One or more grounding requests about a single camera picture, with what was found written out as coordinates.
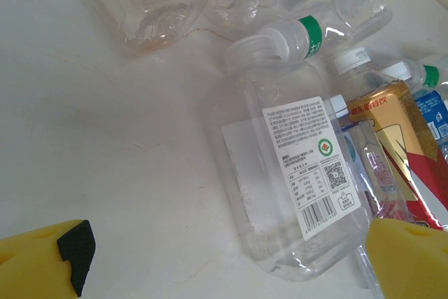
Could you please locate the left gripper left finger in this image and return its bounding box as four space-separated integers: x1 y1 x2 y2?
0 219 96 299

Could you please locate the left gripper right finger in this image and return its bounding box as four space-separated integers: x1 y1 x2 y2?
363 217 448 299

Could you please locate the small bottle purple label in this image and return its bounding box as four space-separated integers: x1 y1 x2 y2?
328 94 419 295

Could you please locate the gold red label bottle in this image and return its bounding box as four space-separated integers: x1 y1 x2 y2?
332 46 448 232

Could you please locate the blue label bottle white cap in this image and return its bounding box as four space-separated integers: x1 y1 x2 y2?
411 88 448 163

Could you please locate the large clear bottle white label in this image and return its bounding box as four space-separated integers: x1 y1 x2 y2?
204 34 374 282

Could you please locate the clear bottle green neck band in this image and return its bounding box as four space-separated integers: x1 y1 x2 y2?
383 55 448 97
264 0 393 67

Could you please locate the clear bottle barcode label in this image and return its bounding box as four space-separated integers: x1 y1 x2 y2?
62 0 207 58

